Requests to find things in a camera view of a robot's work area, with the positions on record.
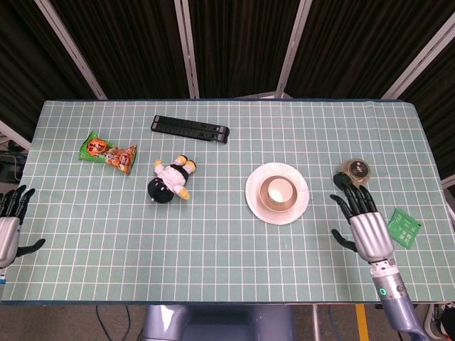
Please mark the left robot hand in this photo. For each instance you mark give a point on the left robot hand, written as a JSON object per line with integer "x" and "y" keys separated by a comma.
{"x": 8, "y": 231}

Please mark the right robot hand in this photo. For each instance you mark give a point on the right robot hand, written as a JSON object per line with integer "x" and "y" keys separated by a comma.
{"x": 371, "y": 234}

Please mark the white paper cup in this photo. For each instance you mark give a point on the white paper cup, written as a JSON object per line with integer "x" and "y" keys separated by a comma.
{"x": 279, "y": 192}

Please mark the round brown-lidded container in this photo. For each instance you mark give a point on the round brown-lidded container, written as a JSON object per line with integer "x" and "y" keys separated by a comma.
{"x": 357, "y": 170}

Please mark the green sachet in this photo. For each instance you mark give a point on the green sachet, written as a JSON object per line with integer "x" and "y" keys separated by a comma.
{"x": 403, "y": 229}

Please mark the small black rounded object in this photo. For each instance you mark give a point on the small black rounded object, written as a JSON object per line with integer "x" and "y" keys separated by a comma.
{"x": 340, "y": 179}

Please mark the white table leg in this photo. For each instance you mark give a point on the white table leg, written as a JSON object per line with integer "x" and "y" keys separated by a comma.
{"x": 315, "y": 323}

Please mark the black white sneaker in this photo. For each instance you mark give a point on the black white sneaker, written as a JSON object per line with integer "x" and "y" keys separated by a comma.
{"x": 440, "y": 318}

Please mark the beige bowl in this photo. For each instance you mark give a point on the beige bowl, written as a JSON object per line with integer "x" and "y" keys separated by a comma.
{"x": 263, "y": 200}

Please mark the green orange snack bag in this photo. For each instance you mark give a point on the green orange snack bag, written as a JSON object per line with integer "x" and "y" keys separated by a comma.
{"x": 106, "y": 153}

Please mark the white round plate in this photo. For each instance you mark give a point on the white round plate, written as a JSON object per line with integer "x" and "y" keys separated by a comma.
{"x": 252, "y": 192}

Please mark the black white plush toy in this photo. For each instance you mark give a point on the black white plush toy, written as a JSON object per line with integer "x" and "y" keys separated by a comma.
{"x": 170, "y": 179}

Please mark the green grid mat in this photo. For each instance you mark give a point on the green grid mat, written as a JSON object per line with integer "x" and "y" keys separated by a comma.
{"x": 177, "y": 248}

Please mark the blue grey robot torso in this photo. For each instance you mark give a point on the blue grey robot torso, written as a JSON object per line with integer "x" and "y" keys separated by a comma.
{"x": 217, "y": 323}

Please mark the black folded stand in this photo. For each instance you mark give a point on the black folded stand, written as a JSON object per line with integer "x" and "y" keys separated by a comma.
{"x": 188, "y": 128}

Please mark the black partition panel white frame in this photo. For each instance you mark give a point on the black partition panel white frame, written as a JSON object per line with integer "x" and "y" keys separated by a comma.
{"x": 362, "y": 46}
{"x": 437, "y": 106}
{"x": 241, "y": 46}
{"x": 131, "y": 46}
{"x": 35, "y": 64}

